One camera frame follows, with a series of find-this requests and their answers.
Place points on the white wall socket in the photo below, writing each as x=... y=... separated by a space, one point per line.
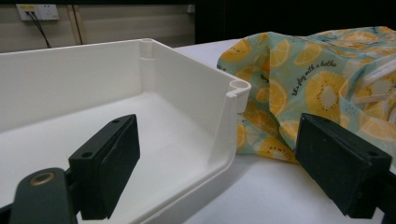
x=43 y=11

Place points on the fruit print cloth bag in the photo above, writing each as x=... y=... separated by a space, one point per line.
x=311 y=71

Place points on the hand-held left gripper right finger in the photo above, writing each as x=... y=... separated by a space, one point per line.
x=339 y=168

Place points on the white plastic tray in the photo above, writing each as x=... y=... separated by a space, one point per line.
x=174 y=130

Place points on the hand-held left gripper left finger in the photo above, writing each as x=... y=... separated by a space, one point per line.
x=102 y=165

